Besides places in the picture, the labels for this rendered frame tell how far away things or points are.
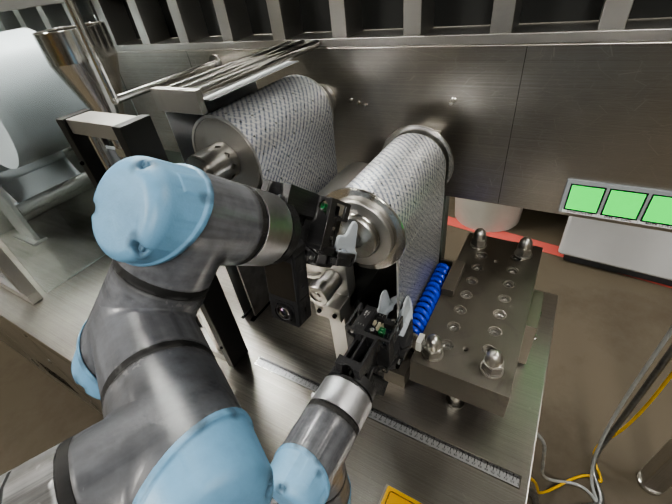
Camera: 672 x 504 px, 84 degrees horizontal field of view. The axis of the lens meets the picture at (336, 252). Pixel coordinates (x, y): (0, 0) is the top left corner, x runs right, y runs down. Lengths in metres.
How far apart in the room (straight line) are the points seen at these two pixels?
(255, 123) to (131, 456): 0.52
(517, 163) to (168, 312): 0.68
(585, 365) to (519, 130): 1.50
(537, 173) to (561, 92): 0.15
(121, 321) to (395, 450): 0.55
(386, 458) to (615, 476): 1.26
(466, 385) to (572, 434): 1.25
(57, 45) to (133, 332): 0.80
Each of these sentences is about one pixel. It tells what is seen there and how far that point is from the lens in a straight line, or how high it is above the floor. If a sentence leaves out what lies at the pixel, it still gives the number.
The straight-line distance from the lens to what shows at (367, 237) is 0.54.
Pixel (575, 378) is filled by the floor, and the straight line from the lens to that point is 2.05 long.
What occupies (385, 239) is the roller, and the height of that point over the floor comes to 1.25.
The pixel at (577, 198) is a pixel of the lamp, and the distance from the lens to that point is 0.83.
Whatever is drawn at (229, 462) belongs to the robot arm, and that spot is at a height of 1.39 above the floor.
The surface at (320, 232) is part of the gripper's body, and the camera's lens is 0.42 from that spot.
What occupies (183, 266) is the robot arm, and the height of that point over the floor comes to 1.42.
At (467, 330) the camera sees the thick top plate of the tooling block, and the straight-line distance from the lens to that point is 0.73.
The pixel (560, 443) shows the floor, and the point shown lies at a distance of 1.86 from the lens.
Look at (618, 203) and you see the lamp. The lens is 0.83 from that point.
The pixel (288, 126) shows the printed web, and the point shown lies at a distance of 0.69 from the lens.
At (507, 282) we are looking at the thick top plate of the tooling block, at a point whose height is 1.03.
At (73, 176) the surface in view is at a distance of 1.35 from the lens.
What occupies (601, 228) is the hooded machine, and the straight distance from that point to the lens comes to 2.46.
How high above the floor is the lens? 1.58
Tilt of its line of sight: 38 degrees down
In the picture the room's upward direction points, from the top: 8 degrees counter-clockwise
